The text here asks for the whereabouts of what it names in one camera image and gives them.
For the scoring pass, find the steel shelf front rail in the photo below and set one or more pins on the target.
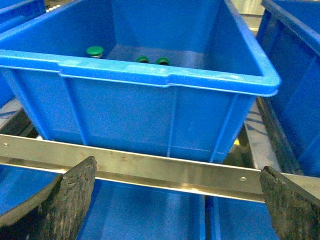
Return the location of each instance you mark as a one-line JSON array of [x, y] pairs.
[[133, 168]]

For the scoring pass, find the steel roller track divider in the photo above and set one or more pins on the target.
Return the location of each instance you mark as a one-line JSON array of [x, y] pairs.
[[268, 143]]

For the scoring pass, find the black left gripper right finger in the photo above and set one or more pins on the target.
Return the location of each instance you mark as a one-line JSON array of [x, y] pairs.
[[294, 212]]

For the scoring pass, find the lower blue bin left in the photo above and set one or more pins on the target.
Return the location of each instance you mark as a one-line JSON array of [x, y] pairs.
[[17, 184]]

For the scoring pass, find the blue bin right neighbour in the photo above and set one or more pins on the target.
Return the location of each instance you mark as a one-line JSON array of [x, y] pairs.
[[289, 34]]

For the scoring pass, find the green mushroom push button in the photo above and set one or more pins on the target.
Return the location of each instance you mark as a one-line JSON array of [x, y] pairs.
[[95, 51]]

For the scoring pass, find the blue plastic bin with buttons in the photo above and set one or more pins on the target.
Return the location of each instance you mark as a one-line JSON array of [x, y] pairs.
[[192, 109]]

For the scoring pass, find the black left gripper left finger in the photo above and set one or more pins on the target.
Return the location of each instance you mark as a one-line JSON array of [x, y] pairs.
[[57, 211]]

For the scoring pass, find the lower blue bin centre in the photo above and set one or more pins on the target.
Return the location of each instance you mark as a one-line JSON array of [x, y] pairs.
[[121, 211]]

